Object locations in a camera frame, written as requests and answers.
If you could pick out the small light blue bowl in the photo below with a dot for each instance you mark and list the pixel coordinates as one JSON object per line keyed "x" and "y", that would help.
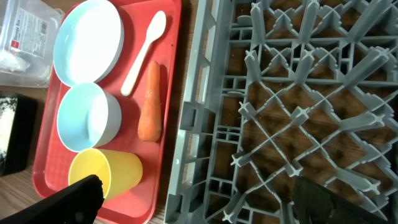
{"x": 88, "y": 116}

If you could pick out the white rice grains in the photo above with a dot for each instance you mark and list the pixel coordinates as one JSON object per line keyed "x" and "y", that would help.
{"x": 8, "y": 112}

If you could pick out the large light blue plate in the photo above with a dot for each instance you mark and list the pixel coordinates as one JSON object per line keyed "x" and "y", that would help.
{"x": 89, "y": 43}

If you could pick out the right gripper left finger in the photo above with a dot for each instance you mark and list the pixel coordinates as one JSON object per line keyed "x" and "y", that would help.
{"x": 77, "y": 203}

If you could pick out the white plastic spoon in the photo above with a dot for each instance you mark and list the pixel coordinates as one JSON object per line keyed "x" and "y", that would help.
{"x": 154, "y": 31}

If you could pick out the orange carrot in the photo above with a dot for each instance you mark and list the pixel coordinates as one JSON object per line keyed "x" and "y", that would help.
{"x": 150, "y": 121}

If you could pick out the yellow plastic cup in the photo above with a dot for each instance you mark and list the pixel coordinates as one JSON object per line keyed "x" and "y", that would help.
{"x": 118, "y": 171}

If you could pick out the black food waste tray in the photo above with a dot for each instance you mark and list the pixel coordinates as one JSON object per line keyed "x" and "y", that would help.
{"x": 21, "y": 134}

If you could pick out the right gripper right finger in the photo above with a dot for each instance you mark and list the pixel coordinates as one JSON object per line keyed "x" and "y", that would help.
{"x": 314, "y": 203}

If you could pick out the red serving tray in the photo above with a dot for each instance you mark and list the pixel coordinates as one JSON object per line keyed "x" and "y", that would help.
{"x": 53, "y": 159}

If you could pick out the white tissue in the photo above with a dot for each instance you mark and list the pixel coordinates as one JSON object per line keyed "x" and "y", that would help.
{"x": 12, "y": 62}

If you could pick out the clear plastic waste bin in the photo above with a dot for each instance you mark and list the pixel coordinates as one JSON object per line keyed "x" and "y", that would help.
{"x": 28, "y": 30}

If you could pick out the grey dishwasher rack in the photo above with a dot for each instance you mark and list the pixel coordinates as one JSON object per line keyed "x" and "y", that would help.
{"x": 279, "y": 90}

